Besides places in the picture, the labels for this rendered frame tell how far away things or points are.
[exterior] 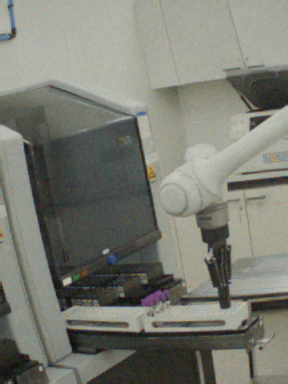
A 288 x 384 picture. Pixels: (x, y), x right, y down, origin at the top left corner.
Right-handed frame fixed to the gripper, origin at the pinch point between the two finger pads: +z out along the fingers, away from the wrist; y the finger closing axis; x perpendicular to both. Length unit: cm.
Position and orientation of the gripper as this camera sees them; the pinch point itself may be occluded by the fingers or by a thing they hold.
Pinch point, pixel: (224, 296)
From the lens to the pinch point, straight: 199.4
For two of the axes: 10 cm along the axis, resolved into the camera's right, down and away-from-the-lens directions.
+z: 1.9, 9.7, 1.3
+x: 8.4, -0.9, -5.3
